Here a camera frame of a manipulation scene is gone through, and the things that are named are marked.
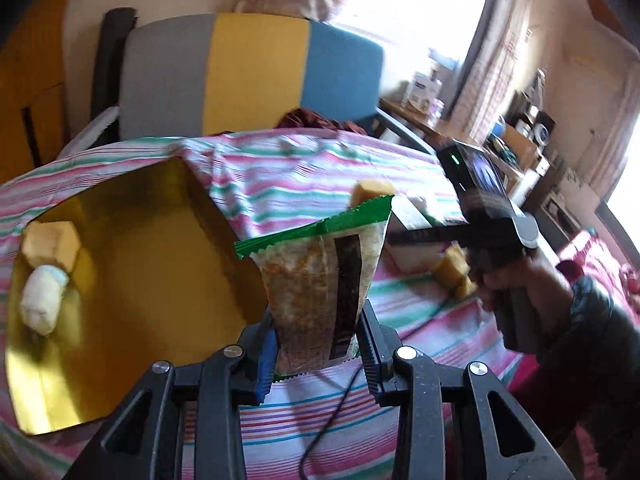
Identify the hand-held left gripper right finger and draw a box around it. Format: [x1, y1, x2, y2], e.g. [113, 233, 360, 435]
[357, 300, 576, 480]

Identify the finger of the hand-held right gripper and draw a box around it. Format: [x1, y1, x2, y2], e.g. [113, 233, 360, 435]
[387, 225, 471, 250]

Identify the dark red cloth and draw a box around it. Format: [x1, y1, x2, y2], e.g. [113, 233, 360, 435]
[277, 107, 368, 136]

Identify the wooden wardrobe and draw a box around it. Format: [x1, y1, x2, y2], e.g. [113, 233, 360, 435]
[0, 0, 71, 173]

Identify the wooden desk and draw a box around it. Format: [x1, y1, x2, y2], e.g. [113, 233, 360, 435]
[380, 97, 481, 148]

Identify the cluttered shelf unit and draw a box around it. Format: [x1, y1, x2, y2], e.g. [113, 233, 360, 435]
[480, 80, 563, 206]

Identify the green-topped speckled snack packet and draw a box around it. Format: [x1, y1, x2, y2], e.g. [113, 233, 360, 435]
[234, 195, 393, 378]

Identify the grey yellow blue chair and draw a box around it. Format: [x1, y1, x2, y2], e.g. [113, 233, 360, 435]
[117, 12, 436, 156]

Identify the striped tablecloth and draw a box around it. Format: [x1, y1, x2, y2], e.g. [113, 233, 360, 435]
[0, 127, 526, 480]

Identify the white box with label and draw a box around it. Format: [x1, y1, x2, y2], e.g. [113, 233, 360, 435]
[402, 72, 445, 112]

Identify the person's right forearm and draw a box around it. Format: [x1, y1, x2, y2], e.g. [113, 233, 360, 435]
[542, 275, 640, 443]

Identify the person's right hand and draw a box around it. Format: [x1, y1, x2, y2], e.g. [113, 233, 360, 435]
[475, 254, 576, 326]

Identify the yellow sponge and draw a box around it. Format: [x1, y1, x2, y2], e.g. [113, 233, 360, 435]
[22, 220, 81, 273]
[432, 245, 478, 301]
[350, 180, 396, 209]

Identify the black cable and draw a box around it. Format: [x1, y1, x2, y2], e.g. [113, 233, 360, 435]
[299, 300, 453, 480]

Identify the black rolled mat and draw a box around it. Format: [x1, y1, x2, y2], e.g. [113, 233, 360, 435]
[90, 7, 138, 121]

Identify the white paper roll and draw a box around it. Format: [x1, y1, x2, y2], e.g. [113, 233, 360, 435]
[19, 265, 68, 336]

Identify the gold cardboard box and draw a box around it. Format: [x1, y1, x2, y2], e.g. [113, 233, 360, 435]
[5, 157, 273, 436]

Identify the checked curtain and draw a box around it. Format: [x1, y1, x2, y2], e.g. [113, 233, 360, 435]
[450, 0, 543, 146]

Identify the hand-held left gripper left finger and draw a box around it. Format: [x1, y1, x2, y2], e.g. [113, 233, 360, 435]
[65, 317, 279, 480]

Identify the white foam sheet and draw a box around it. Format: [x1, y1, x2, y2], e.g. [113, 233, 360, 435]
[65, 107, 121, 153]

